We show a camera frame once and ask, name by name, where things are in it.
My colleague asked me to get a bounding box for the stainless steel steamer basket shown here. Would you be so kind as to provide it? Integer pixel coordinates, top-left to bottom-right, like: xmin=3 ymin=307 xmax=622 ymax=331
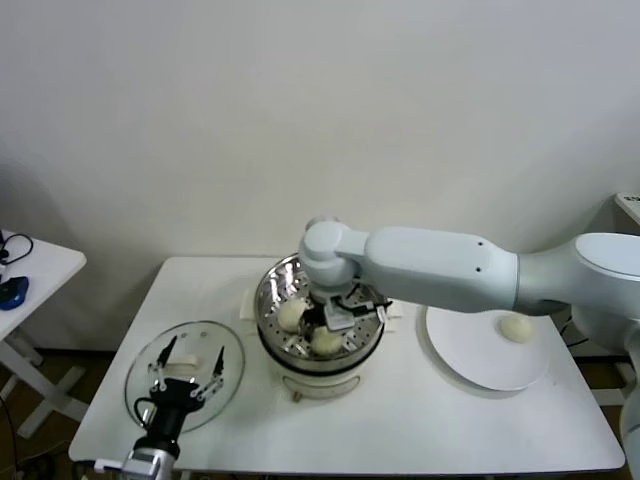
xmin=254 ymin=253 xmax=389 ymax=364

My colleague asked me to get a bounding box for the white round plate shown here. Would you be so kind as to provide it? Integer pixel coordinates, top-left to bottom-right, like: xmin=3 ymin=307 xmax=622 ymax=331
xmin=416 ymin=301 xmax=551 ymax=391

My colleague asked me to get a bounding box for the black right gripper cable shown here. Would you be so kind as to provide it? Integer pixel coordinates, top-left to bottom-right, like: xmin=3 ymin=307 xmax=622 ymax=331
xmin=338 ymin=283 xmax=389 ymax=322

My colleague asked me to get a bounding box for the round glass pot lid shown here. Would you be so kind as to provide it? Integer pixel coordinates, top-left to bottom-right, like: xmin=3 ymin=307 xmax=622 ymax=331
xmin=124 ymin=320 xmax=246 ymax=436

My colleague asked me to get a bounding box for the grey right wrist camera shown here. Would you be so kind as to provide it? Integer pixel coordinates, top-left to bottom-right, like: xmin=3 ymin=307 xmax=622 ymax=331
xmin=323 ymin=298 xmax=354 ymax=332

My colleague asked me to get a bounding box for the thin black looped cable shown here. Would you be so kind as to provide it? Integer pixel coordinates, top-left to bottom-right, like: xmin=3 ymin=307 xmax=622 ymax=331
xmin=0 ymin=234 xmax=35 ymax=267

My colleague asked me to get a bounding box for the white electric cooking pot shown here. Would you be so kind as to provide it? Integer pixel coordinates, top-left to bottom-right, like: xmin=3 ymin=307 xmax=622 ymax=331
xmin=239 ymin=287 xmax=404 ymax=404

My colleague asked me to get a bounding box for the blue handheld device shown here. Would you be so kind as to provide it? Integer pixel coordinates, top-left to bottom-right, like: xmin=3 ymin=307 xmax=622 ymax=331
xmin=0 ymin=277 xmax=30 ymax=312

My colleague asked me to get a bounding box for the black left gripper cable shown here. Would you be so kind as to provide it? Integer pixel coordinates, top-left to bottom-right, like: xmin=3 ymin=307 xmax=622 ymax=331
xmin=133 ymin=396 xmax=157 ymax=427

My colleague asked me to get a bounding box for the white folding side table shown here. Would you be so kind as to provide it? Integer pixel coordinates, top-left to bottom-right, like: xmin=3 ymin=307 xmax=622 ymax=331
xmin=0 ymin=229 xmax=87 ymax=441

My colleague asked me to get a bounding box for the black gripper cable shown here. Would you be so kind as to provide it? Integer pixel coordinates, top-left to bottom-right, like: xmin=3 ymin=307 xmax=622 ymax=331
xmin=133 ymin=396 xmax=157 ymax=427
xmin=338 ymin=283 xmax=389 ymax=322

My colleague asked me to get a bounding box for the white steamed baozi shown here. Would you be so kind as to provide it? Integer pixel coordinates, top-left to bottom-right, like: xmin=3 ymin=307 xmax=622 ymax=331
xmin=310 ymin=327 xmax=342 ymax=357
xmin=497 ymin=314 xmax=534 ymax=345
xmin=277 ymin=299 xmax=307 ymax=334

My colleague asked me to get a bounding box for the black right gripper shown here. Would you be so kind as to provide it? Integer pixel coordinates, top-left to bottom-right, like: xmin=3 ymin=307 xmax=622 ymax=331
xmin=301 ymin=306 xmax=328 ymax=334

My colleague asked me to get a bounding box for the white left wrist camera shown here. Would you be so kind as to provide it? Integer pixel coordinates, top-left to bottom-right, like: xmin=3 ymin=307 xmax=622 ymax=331
xmin=74 ymin=457 xmax=127 ymax=474

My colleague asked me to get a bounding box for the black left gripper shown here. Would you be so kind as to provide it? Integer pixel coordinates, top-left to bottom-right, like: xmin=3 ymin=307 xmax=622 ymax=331
xmin=145 ymin=335 xmax=226 ymax=438

